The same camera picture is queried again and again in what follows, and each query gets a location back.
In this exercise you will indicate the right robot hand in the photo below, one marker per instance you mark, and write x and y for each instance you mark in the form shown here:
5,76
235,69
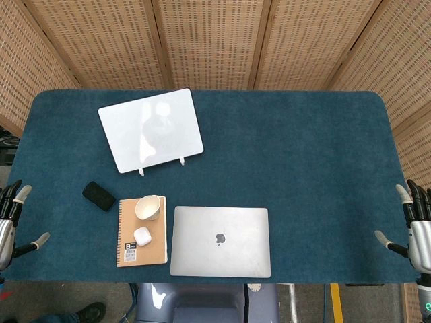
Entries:
419,235

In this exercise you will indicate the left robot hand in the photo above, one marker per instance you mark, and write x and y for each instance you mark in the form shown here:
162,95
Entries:
6,232

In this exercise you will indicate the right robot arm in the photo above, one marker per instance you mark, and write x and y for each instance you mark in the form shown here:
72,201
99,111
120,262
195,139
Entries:
425,296

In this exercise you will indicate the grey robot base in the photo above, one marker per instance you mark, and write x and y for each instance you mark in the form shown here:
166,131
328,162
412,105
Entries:
202,303

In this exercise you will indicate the white board stand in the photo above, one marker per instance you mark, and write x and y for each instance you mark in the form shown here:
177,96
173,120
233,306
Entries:
150,130

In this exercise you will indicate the black small pouch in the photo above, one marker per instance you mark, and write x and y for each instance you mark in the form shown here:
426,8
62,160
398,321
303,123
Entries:
99,196

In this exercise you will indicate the yellow floor tape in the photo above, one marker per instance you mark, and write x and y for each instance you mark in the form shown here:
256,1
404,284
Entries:
336,303

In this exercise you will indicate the black shoe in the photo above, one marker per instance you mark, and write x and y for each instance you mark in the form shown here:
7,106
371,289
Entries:
90,312

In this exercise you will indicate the blue felt table mat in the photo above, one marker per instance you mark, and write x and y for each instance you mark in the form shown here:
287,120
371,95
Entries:
303,185

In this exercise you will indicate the white earbuds case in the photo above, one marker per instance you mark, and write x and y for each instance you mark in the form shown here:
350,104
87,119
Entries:
141,236

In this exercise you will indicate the brown spiral notebook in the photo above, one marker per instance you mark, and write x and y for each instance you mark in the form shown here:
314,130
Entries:
148,249

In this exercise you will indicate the silver laptop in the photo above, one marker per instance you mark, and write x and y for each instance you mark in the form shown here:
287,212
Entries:
220,241

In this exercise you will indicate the woven folding screen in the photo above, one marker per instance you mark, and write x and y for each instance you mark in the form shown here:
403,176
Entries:
215,40

